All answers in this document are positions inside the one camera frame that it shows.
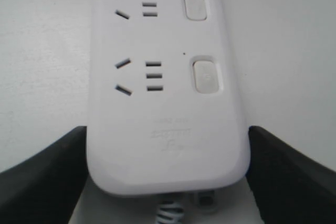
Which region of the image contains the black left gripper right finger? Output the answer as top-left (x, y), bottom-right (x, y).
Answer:
top-left (246, 126), bottom-right (335, 223)

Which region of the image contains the grey power cable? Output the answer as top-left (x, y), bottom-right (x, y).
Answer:
top-left (156, 189), bottom-right (221, 224)

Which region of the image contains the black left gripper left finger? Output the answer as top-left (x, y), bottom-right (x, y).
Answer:
top-left (1, 126), bottom-right (89, 223)

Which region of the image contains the white five-outlet power strip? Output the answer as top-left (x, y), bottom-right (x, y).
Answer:
top-left (86, 0), bottom-right (250, 196)

